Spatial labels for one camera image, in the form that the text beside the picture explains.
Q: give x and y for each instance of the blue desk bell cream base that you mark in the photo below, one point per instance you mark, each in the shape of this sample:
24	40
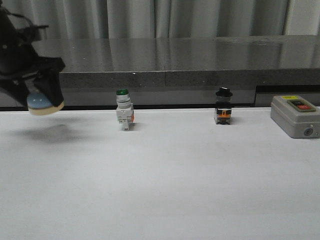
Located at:
39	105

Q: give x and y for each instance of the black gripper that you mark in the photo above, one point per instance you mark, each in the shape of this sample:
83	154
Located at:
19	61

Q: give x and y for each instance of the grey push button switch box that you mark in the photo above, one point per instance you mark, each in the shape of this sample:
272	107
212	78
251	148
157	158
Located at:
299	118

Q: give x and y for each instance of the grey curtain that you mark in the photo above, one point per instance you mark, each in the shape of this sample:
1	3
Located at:
99	19

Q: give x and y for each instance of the black rotary selector switch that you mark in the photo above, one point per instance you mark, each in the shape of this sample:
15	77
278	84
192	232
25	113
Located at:
223	108

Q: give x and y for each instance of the green push button switch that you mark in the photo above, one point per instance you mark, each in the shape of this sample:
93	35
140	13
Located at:
125	109

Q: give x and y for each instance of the grey stone counter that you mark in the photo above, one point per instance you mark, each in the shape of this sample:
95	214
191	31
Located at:
185	72

